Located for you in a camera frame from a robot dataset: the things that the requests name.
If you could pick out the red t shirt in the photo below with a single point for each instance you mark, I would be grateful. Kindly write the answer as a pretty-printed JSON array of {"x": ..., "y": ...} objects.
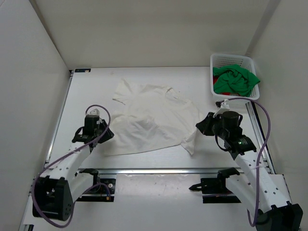
[{"x": 224, "y": 93}]

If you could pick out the white t shirt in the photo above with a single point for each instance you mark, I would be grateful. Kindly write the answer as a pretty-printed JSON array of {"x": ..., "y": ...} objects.
[{"x": 153, "y": 117}]

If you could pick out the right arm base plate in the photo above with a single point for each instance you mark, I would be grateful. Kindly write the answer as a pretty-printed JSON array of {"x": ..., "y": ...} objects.
[{"x": 214, "y": 190}]

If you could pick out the aluminium front rail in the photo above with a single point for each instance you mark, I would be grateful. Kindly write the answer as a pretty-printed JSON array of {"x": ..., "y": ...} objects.
[{"x": 130, "y": 171}]

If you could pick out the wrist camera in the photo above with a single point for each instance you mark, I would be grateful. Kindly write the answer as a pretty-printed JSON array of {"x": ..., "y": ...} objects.
[
  {"x": 93, "y": 112},
  {"x": 222, "y": 107}
]

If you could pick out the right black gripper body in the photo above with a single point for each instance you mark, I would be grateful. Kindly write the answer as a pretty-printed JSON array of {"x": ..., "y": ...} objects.
[{"x": 218, "y": 131}]

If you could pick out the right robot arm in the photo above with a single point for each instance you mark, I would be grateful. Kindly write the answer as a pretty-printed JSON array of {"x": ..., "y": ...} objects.
[{"x": 268, "y": 208}]

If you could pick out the white plastic basket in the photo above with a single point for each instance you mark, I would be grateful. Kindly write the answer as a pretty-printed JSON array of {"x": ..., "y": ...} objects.
[{"x": 219, "y": 60}]

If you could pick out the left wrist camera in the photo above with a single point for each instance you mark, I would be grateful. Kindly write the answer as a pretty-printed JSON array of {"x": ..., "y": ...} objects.
[{"x": 93, "y": 112}]

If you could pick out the blue table label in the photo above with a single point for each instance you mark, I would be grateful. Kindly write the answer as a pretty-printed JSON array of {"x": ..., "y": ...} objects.
[{"x": 82, "y": 70}]

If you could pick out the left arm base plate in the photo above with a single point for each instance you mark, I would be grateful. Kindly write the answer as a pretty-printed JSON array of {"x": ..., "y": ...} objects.
[{"x": 101, "y": 190}]

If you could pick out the green t shirt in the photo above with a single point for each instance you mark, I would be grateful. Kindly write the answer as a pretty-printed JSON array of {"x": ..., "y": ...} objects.
[{"x": 235, "y": 79}]

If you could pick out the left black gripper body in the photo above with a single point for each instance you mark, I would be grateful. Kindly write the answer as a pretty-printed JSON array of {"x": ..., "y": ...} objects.
[{"x": 96, "y": 131}]

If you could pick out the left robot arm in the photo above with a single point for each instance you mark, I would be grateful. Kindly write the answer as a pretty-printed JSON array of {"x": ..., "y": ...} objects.
[{"x": 58, "y": 188}]

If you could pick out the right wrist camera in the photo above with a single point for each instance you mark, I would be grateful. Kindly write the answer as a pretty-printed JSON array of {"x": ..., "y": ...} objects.
[{"x": 222, "y": 107}]

